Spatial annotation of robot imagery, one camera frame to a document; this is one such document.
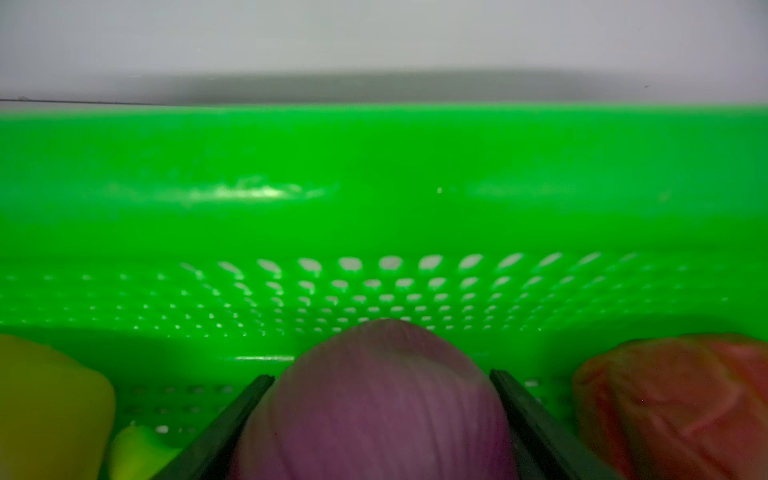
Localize yellow toy lemon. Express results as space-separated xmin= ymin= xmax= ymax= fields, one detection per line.
xmin=1 ymin=334 xmax=116 ymax=479

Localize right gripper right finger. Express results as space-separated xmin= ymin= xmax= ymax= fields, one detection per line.
xmin=490 ymin=370 xmax=621 ymax=480

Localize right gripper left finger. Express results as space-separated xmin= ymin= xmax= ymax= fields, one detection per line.
xmin=152 ymin=375 xmax=275 ymax=480

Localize purple toy onion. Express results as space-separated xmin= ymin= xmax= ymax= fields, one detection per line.
xmin=230 ymin=319 xmax=517 ymax=479

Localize green plastic basket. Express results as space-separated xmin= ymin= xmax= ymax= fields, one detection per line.
xmin=1 ymin=105 xmax=767 ymax=479

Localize white toy radish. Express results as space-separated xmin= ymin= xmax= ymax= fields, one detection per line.
xmin=106 ymin=425 xmax=181 ymax=480

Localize red toy pepper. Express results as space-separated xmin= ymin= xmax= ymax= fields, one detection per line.
xmin=572 ymin=334 xmax=767 ymax=479

